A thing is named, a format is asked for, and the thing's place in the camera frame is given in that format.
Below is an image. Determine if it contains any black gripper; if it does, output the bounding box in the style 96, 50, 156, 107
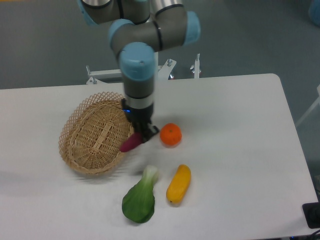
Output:
121, 98, 160, 143

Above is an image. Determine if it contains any purple sweet potato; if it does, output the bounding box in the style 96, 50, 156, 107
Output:
119, 132, 143, 153

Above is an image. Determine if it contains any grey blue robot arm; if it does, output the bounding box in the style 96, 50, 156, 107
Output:
77, 0, 201, 143

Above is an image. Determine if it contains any woven wicker basket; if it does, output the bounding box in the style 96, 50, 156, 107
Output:
58, 92, 134, 175

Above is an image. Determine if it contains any orange mandarin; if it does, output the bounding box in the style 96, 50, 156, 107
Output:
159, 123, 182, 146

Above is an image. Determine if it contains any yellow corn cob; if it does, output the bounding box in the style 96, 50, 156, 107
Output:
166, 164, 192, 205

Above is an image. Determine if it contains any green bok choy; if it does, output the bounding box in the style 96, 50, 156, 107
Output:
121, 165, 159, 224

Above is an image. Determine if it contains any black device at edge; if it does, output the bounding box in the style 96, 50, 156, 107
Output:
302, 202, 320, 229

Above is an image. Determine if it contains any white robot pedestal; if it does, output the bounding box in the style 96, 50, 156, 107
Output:
154, 52, 159, 82

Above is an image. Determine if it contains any white pedestal base frame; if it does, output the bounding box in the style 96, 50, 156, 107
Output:
85, 53, 202, 85

